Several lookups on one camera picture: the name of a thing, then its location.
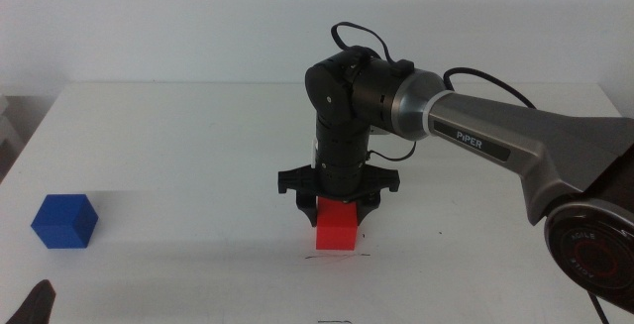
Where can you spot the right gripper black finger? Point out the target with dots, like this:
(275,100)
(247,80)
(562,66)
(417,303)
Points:
(308,207)
(365,207)

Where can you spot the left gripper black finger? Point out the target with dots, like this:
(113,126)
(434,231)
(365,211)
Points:
(35,306)

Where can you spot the red cube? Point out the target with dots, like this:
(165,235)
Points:
(337,230)

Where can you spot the blue cube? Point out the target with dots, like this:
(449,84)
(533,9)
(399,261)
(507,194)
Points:
(62,225)

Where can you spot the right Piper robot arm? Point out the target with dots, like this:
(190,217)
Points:
(495,131)

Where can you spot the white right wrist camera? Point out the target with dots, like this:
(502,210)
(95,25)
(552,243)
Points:
(313,151)

